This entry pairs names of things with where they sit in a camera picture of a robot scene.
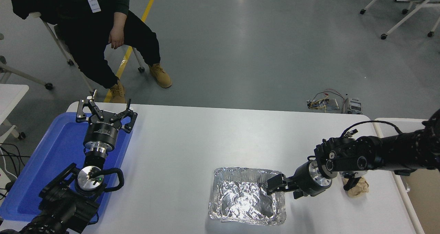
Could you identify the seated person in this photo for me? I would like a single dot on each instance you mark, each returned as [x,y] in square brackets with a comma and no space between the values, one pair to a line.
[86,38]

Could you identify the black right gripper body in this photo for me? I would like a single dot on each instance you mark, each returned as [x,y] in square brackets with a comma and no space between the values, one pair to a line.
[302,180]

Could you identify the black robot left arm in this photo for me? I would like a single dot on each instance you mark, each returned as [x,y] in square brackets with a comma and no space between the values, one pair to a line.
[65,206]

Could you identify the blue plastic tray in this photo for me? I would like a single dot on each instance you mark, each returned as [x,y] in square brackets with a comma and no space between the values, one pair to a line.
[51,158]

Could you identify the large pale bin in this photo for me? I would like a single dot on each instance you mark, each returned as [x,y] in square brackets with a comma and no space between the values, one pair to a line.
[424,203]

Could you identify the crumpled tan paper ball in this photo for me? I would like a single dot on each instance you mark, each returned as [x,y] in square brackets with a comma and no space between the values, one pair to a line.
[359,189]

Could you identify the grey wheeled chair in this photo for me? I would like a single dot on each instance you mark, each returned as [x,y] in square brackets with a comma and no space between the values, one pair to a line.
[64,46]

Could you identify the person's left forearm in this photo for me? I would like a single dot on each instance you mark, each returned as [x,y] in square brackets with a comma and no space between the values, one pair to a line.
[120,15]

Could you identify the silver foil tray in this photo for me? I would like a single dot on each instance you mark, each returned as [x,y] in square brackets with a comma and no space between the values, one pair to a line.
[237,199]

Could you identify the white id badge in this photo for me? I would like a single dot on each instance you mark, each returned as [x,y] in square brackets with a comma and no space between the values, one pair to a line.
[94,5]

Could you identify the small white table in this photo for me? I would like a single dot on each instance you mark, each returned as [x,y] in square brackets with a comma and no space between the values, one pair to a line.
[10,96]

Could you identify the white power strip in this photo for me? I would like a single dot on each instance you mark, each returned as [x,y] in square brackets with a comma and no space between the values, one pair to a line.
[3,177]

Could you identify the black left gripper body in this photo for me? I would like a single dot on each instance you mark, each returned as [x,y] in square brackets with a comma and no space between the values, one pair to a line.
[101,132]

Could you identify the person's left hand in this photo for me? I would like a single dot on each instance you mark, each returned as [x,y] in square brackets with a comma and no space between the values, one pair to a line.
[117,34]

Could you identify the grey chair base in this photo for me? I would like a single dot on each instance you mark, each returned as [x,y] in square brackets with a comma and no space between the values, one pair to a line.
[20,74]

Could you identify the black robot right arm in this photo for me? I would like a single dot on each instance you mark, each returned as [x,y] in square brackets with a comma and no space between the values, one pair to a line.
[395,148]

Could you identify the black jacket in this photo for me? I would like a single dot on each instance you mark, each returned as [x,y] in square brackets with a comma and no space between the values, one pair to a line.
[20,2]

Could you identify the small grey device box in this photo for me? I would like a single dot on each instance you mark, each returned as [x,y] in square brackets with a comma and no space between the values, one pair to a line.
[354,106]

